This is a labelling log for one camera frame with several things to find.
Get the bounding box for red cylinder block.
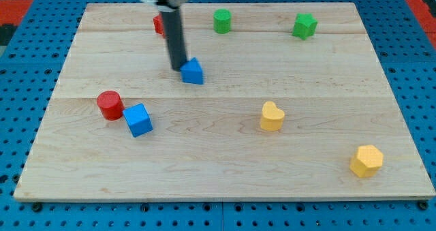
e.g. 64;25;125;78
96;91;125;121

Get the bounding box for wooden board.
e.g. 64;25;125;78
14;3;435;202

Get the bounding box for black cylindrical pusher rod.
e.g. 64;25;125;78
159;7;187;72

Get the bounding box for green cylinder block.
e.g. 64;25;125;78
213;8;232;34

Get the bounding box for blue cube block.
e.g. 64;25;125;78
123;104;153;138

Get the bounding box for red block behind rod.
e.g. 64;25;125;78
153;14;165;37

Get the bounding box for yellow heart block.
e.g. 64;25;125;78
260;101;285;132

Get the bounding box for yellow hexagon block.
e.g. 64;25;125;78
349;144;384;178

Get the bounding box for blue triangle block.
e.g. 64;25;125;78
180;57;204;84

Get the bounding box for green star block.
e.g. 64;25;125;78
292;13;317;40

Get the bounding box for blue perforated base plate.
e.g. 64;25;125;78
1;0;435;230

